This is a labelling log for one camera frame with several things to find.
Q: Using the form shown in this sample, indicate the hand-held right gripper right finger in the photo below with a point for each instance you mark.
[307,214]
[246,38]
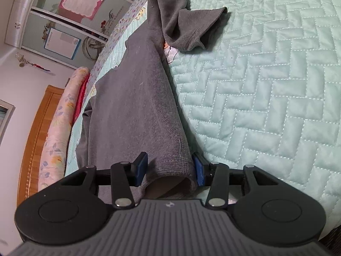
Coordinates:
[198,170]

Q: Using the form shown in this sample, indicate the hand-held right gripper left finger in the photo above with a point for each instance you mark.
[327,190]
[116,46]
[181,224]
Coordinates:
[141,168]

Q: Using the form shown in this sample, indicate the grey sweater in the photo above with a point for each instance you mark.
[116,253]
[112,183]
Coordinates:
[138,106]

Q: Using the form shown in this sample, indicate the floral pillow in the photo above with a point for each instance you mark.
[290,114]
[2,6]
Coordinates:
[60,128]

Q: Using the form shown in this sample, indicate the red pillow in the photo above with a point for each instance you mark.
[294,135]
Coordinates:
[81,98]

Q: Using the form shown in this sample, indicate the green quilted bee bedspread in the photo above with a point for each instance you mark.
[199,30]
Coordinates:
[266,98]

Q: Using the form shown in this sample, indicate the wooden headboard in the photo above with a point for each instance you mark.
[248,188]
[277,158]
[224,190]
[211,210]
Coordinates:
[37,128]

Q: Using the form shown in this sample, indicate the blue bordered poster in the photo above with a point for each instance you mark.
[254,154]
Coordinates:
[61,42]

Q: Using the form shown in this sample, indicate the pink bordered poster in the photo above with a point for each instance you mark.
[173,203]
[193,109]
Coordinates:
[80,1]

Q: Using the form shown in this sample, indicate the sliding door wardrobe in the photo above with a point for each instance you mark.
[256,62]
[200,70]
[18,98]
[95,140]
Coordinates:
[37,18]

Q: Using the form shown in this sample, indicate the framed wall picture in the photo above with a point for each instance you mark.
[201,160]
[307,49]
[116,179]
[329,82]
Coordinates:
[5,120]

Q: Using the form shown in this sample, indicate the flower wall decoration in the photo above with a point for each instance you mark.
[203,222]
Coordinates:
[22,60]

